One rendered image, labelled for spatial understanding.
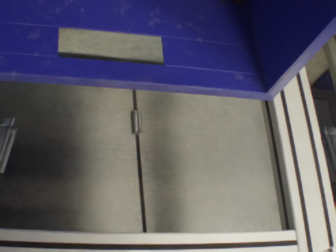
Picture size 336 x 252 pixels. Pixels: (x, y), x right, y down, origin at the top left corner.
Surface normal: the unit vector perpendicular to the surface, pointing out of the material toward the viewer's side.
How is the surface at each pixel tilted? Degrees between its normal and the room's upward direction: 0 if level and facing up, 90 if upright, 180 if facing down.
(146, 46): 0
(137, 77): 90
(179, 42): 90
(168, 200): 90
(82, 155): 90
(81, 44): 0
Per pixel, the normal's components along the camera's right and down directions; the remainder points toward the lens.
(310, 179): 0.32, -0.43
